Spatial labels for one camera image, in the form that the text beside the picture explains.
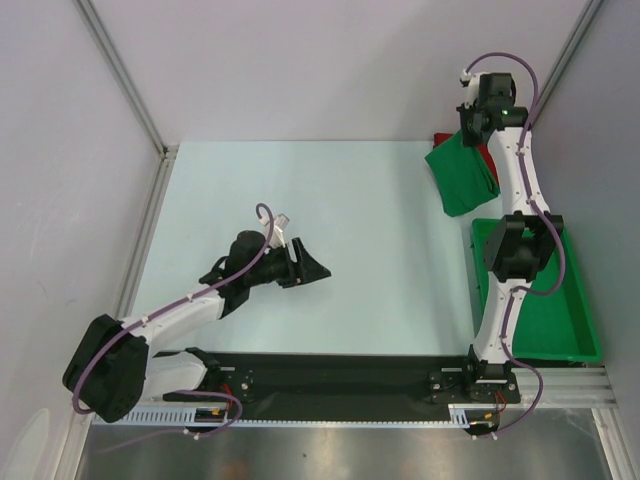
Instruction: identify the green plastic bin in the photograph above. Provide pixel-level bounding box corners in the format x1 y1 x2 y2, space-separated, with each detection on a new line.
470 218 602 363

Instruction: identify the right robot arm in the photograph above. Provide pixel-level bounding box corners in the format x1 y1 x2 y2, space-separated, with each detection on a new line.
457 71 564 403

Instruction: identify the left aluminium frame post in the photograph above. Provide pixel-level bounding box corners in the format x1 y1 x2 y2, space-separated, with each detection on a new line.
72 0 167 157

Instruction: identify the aluminium left side rail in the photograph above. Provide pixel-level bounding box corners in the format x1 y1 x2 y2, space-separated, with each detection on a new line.
115 145 180 319

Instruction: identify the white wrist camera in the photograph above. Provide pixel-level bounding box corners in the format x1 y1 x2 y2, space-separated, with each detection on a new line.
460 70 482 108
270 213 290 248

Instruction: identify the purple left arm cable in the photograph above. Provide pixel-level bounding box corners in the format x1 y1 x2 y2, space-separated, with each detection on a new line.
72 202 276 454

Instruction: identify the green t shirt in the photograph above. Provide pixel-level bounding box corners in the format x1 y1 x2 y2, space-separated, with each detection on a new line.
425 132 500 217

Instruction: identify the aluminium rail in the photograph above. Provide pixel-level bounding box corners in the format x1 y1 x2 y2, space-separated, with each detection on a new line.
514 364 614 409
115 145 180 319

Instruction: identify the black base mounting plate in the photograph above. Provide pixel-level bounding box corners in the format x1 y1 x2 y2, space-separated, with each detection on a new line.
149 349 521 422

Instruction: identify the grey slotted cable duct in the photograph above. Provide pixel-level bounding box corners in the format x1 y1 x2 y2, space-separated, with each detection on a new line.
113 404 497 429

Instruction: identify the aluminium front rail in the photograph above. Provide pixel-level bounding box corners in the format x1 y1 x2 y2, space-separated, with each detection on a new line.
514 364 614 409

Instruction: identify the right aluminium frame post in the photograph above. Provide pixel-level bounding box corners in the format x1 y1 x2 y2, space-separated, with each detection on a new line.
531 0 607 126

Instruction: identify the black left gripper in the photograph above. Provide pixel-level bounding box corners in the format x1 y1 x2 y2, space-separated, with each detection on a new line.
245 237 329 288

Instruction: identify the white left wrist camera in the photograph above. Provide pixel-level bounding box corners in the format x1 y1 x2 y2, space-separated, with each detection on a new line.
270 213 290 248

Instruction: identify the folded red t shirt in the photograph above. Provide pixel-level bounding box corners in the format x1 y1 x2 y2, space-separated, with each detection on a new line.
426 131 499 190

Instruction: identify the aluminium frame post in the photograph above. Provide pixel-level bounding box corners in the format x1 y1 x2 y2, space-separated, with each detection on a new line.
72 0 167 157
531 0 607 126

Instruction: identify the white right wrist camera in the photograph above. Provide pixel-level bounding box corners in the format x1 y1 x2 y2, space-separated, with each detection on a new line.
460 70 482 108

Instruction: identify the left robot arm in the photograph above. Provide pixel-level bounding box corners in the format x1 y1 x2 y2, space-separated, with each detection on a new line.
62 231 331 423

